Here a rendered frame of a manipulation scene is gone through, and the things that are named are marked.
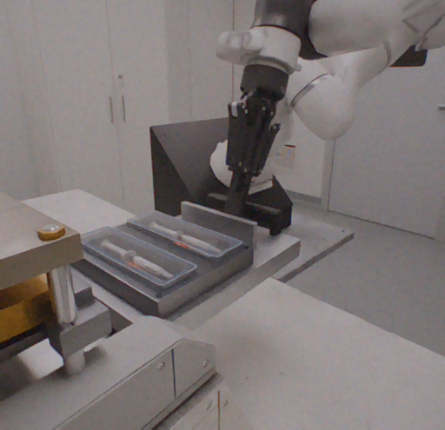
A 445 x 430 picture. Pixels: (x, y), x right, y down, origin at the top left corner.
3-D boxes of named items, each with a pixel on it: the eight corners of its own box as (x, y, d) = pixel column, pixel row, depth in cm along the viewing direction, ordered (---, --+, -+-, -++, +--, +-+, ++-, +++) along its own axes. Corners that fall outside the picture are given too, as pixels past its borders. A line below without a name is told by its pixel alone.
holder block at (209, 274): (158, 322, 37) (157, 301, 36) (64, 261, 49) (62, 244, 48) (253, 263, 48) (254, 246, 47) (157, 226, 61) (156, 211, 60)
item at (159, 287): (199, 282, 41) (198, 266, 41) (162, 304, 37) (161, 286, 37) (109, 239, 53) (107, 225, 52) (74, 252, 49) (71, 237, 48)
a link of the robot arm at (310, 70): (242, 102, 102) (302, 30, 85) (282, 152, 100) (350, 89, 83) (219, 106, 94) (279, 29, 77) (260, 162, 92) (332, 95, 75)
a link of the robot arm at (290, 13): (353, 64, 60) (312, 74, 69) (373, -15, 59) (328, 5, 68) (268, 19, 51) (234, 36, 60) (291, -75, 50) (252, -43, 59)
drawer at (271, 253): (154, 366, 36) (149, 301, 33) (53, 287, 49) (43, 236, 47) (299, 261, 57) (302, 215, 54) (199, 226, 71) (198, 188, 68)
